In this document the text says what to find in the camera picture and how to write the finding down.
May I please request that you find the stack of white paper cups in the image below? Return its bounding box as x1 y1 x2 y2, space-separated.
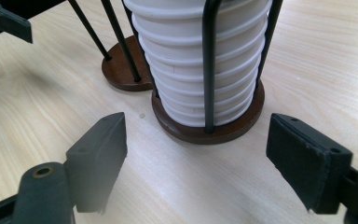
122 0 273 128

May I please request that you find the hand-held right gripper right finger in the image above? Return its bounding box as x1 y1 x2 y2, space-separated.
266 113 354 215

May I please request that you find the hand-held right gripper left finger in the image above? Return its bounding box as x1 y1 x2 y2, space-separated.
65 112 128 215

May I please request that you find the black wire cup holder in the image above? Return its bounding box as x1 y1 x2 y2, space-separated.
67 0 284 146

